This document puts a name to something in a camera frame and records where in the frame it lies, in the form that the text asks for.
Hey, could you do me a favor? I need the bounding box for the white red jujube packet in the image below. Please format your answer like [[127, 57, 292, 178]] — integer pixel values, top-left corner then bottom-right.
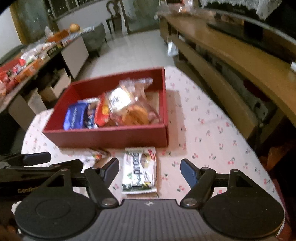
[[83, 149, 111, 168]]

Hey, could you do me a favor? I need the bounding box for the white green wafer packet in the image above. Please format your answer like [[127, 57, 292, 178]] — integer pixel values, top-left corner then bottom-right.
[[122, 147, 157, 195]]

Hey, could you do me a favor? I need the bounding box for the red snack bag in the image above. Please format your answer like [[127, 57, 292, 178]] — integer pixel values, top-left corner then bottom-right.
[[94, 93, 110, 128]]

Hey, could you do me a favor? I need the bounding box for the dark blue foil packet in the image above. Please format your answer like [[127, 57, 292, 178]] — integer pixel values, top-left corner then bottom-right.
[[63, 102, 88, 131]]

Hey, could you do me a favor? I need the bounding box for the orange clear snack bag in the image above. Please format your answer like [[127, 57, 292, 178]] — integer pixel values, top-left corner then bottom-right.
[[119, 78, 153, 104]]

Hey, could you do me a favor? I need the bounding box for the blue white snack packet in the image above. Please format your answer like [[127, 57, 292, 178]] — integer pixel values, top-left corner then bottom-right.
[[81, 97, 100, 129]]

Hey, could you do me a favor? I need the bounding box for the round bun white label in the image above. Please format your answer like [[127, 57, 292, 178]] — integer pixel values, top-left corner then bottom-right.
[[106, 85, 137, 114]]

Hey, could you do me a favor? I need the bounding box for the cherry print tablecloth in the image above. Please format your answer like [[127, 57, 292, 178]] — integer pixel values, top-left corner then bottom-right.
[[11, 66, 287, 223]]

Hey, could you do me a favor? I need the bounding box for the red cardboard box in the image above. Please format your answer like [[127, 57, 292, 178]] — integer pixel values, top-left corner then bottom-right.
[[43, 68, 169, 149]]

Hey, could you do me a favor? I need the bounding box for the white storage box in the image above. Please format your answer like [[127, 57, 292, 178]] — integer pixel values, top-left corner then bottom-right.
[[39, 68, 71, 102]]

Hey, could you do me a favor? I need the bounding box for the square orange pastry packet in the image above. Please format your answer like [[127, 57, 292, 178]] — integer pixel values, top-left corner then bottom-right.
[[121, 104, 159, 126]]

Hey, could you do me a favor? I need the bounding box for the cluttered side table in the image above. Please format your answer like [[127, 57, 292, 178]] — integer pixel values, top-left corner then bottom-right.
[[0, 27, 95, 130]]

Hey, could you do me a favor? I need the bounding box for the orange long box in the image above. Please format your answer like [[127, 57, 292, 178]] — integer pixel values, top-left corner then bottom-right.
[[14, 58, 43, 83]]

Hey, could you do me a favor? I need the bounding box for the wooden tv cabinet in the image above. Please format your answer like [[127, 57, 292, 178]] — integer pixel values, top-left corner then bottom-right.
[[159, 15, 295, 141]]

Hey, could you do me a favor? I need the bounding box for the grey sofa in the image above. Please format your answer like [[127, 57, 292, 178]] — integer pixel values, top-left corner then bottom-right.
[[82, 23, 107, 57]]

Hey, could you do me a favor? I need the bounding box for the round yellow fruit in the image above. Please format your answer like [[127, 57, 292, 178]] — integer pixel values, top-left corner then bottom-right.
[[69, 23, 80, 33]]

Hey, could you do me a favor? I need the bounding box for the dark wooden chair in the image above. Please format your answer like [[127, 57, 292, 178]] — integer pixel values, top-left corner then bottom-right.
[[106, 0, 130, 35]]

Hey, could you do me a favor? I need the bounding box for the white lace cloth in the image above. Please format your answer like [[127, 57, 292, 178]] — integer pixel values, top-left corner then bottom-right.
[[198, 0, 282, 20]]

